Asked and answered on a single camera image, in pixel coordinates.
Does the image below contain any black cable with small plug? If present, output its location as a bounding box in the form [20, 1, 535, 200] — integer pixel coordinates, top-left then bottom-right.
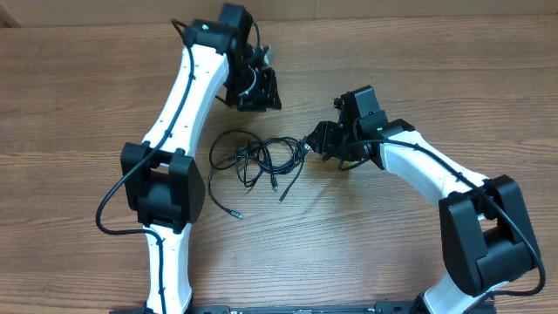
[207, 128, 280, 220]

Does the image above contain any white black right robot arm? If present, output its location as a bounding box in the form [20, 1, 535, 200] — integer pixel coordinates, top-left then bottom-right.
[303, 85, 547, 314]

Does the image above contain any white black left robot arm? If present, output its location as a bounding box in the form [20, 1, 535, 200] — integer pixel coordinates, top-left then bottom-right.
[120, 3, 282, 313]

